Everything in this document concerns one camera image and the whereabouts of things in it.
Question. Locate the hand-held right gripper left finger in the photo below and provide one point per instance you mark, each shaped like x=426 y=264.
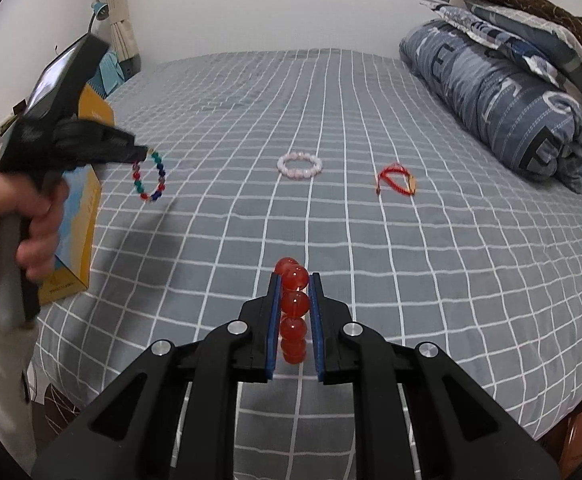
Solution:
x=272 y=335

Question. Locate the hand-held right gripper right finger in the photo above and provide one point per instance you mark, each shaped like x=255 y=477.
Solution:
x=315 y=335

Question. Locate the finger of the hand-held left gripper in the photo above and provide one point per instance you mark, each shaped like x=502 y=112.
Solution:
x=111 y=157
x=96 y=137

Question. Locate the blue and yellow cardboard box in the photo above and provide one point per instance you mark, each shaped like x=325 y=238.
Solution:
x=78 y=230

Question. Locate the blue desk lamp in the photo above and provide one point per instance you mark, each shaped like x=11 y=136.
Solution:
x=102 y=10

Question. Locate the beige curtain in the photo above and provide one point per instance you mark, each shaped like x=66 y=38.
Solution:
x=118 y=10

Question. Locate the folded grey printed duvet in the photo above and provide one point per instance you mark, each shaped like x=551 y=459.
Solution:
x=496 y=100

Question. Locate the grey patterned pillow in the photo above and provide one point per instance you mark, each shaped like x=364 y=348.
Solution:
x=526 y=35

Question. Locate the brown patterned blanket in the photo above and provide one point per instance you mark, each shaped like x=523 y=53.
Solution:
x=536 y=7

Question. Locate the wooden bed frame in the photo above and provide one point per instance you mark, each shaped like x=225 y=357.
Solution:
x=578 y=425

